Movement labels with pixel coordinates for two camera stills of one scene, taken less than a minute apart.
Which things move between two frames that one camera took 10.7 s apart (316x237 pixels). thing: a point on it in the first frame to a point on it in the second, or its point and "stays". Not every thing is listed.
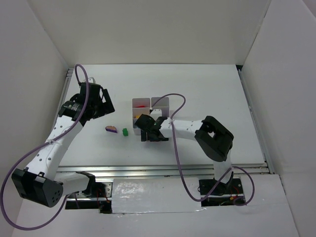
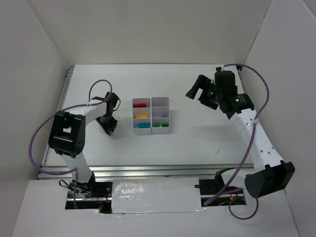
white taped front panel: [154, 195] stays
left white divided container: [139, 106] stays
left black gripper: [103, 102] to [106, 122]
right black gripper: [150, 133] to [206, 92]
